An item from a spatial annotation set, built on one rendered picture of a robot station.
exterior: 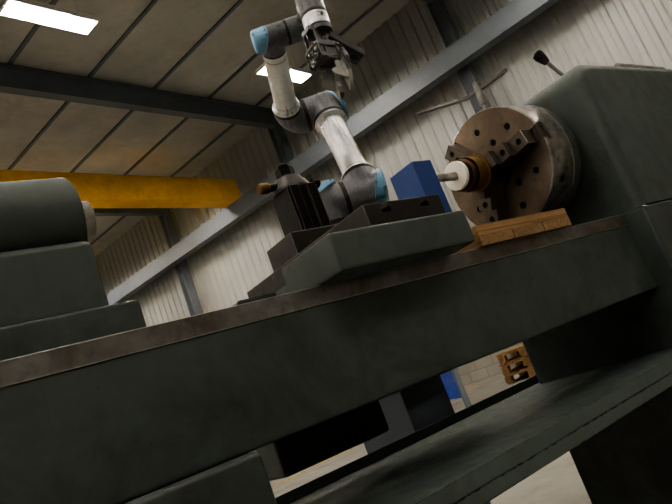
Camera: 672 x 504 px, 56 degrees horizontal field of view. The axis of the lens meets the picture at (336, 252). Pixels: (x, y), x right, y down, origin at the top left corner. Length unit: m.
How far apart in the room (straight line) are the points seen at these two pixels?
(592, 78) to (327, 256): 1.01
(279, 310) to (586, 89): 1.06
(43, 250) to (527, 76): 12.02
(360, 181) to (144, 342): 1.28
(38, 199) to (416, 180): 0.76
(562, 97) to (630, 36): 10.52
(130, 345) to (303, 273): 0.30
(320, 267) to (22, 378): 0.42
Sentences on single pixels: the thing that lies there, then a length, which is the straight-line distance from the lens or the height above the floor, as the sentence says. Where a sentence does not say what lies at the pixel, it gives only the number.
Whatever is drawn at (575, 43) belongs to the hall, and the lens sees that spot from 12.49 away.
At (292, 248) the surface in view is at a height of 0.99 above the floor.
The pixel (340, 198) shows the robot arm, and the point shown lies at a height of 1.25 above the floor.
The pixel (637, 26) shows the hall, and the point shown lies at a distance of 12.25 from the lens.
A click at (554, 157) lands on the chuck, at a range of 1.57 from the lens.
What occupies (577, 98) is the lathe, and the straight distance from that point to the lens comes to 1.71.
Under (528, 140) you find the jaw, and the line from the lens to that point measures 1.55.
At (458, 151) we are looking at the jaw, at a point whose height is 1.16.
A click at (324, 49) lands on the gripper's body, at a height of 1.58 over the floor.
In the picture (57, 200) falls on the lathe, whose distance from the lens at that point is 0.97.
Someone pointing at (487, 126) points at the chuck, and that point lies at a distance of 1.66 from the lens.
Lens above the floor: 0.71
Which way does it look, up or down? 12 degrees up
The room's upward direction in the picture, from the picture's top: 21 degrees counter-clockwise
